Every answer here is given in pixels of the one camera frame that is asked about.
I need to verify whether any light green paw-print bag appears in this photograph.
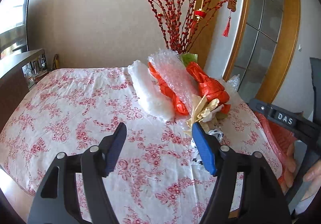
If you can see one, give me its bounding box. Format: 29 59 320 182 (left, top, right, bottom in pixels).
180 52 198 67

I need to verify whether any clear bubble wrap sheet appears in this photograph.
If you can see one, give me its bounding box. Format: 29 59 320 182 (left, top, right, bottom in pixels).
147 49 198 115

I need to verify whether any red lined trash basket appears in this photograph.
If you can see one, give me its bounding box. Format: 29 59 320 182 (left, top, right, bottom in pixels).
254 111 296 191

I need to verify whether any person's right hand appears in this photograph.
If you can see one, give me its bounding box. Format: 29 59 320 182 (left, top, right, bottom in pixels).
281 142 321 202

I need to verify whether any white black paw-print bag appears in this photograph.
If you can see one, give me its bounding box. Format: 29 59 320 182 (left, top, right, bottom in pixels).
190 129 224 165

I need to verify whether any wooden framed glass door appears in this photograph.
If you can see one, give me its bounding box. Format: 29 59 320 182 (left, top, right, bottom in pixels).
223 0 301 103

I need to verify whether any floral pink white tablecloth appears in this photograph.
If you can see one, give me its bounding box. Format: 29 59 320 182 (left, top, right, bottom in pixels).
1 68 282 223

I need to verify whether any cream plastic bag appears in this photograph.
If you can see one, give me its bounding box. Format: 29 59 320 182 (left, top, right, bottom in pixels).
184 94 222 137

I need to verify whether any orange plastic bag right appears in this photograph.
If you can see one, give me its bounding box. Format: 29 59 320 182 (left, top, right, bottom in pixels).
186 62 231 114

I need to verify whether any orange plastic bag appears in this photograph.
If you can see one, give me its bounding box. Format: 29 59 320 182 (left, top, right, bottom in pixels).
186 62 231 114
148 62 189 115

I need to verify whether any white foam wrap bundle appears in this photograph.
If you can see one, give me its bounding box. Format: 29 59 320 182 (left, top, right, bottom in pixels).
127 60 175 122

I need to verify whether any orange plastic bag left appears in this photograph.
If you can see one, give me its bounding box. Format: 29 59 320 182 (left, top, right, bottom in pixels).
148 62 189 115

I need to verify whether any hanging fu charm with tassel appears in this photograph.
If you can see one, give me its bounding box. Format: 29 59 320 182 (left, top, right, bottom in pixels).
222 0 237 37

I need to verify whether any red lantern ornament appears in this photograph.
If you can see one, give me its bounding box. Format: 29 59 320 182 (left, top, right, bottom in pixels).
194 8 207 22

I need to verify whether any red berry branch bouquet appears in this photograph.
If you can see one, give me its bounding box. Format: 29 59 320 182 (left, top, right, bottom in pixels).
147 0 228 54

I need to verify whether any flat screen television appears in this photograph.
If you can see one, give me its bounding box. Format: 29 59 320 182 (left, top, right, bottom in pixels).
1 0 29 59

